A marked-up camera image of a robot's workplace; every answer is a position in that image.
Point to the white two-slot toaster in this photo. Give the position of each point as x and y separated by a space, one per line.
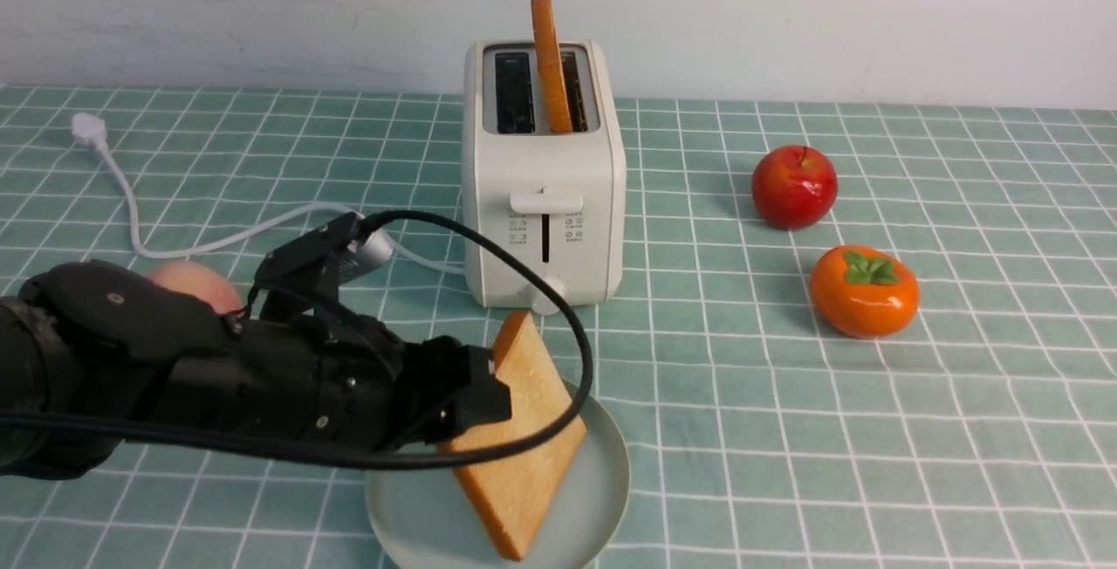
556 202

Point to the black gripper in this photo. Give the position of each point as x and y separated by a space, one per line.
303 382

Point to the pink peach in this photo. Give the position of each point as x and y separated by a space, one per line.
192 278

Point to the pale green round plate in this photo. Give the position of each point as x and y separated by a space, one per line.
424 520

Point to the orange persimmon with green leaf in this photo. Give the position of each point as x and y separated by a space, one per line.
864 293

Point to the red apple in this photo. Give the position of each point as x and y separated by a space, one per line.
793 187

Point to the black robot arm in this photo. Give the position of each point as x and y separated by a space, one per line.
95 355

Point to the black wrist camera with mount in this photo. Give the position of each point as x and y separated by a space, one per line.
298 275

